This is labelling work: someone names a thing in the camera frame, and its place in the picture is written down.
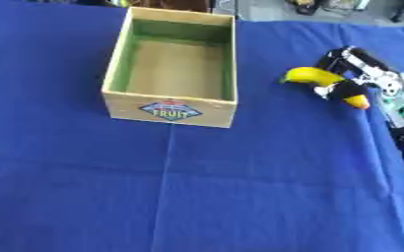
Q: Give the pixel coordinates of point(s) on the tan cardboard box green inside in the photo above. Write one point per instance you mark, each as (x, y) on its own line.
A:
(176, 69)

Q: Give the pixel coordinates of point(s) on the yellow toy banana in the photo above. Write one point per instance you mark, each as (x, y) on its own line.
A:
(313, 75)

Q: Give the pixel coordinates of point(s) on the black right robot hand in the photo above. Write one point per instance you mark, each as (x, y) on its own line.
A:
(349, 65)

